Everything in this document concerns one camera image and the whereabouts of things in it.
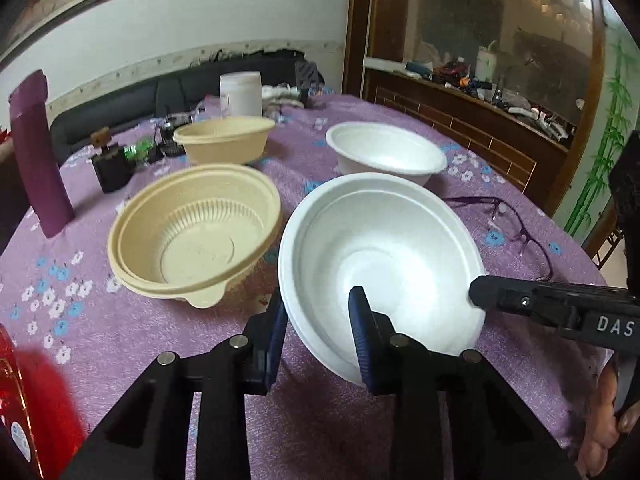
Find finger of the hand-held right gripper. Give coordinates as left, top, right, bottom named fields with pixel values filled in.
left=469, top=274, right=583, bottom=333

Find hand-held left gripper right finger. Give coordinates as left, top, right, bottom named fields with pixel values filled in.
left=348, top=286, right=583, bottom=480

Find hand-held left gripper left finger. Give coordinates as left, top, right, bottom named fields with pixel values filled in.
left=60, top=287, right=289, bottom=480

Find white foam bowl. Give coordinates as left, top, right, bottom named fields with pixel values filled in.
left=325, top=121, right=448, bottom=189
left=278, top=172, right=488, bottom=389

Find beige plastic bowl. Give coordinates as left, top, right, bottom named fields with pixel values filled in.
left=107, top=163, right=284, bottom=310
left=172, top=116, right=277, bottom=165

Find red gold-rimmed plate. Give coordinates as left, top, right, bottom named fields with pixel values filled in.
left=0, top=322, right=87, bottom=480

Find person's right hand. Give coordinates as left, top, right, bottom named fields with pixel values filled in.
left=575, top=360, right=640, bottom=478

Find purple eyeglasses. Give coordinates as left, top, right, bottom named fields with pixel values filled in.
left=444, top=196, right=555, bottom=282

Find wooden chair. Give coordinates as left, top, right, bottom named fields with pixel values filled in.
left=582, top=205, right=626, bottom=269

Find wooden glass-front cabinet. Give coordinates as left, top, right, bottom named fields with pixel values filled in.
left=342, top=0, right=609, bottom=217

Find pile of assorted clutter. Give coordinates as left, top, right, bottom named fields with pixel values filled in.
left=404, top=57, right=577, bottom=142

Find small black device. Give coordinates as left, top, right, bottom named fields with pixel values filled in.
left=155, top=117, right=187, bottom=159

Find dark bottle with cork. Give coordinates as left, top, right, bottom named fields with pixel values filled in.
left=90, top=129, right=136, bottom=194

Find white jug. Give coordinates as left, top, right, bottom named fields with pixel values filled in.
left=475, top=42, right=499, bottom=89

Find white crumpled cloth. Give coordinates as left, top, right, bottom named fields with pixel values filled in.
left=262, top=83, right=307, bottom=109

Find white plastic jar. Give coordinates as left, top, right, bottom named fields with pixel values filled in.
left=219, top=71, right=264, bottom=119

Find black slotted object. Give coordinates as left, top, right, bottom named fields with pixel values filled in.
left=294, top=60, right=322, bottom=109

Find black leather sofa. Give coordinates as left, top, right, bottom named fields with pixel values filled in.
left=50, top=51, right=322, bottom=162

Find purple thermos bottle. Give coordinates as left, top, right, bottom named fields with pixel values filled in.
left=9, top=70, right=76, bottom=240

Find green bamboo wall sticker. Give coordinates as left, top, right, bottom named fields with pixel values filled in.
left=565, top=39, right=640, bottom=242

